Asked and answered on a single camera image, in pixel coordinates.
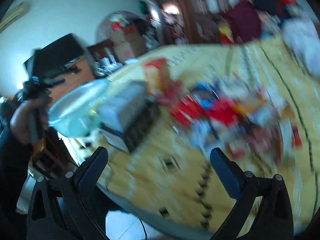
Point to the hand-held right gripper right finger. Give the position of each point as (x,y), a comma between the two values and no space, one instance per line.
(225,175)

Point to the wooden desk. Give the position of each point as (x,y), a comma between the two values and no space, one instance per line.
(77,72)

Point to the dark wooden shelf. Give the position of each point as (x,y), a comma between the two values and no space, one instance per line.
(100,50)

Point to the wooden cabinet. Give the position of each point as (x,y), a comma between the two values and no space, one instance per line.
(195,5)

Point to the white air conditioner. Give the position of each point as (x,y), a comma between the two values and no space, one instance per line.
(13,15)

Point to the dark blue cloth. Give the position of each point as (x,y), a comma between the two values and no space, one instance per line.
(265,1)

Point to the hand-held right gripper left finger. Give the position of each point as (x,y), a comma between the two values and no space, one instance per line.
(92,167)

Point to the person's left hand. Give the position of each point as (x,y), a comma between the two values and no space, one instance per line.
(21,122)

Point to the cardboard boxes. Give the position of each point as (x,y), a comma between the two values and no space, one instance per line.
(127,42)

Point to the clear light blue plastic bowl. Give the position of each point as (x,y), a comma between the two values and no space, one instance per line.
(75,115)

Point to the pile of snack packets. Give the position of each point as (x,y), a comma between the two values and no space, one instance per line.
(225,115)

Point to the yellow printed blanket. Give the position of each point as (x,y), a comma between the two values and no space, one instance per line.
(175,185)

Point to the orange medicine box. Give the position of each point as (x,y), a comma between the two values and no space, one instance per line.
(156,77)

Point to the maroon clothing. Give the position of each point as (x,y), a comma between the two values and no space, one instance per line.
(245,22)

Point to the black monitor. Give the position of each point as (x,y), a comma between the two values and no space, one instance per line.
(60,47)

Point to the red gift box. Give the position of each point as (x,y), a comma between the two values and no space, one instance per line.
(226,35)

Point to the white pillow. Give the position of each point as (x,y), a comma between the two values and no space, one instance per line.
(302,42)

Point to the black shaver box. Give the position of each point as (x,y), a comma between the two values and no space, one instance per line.
(125,110)

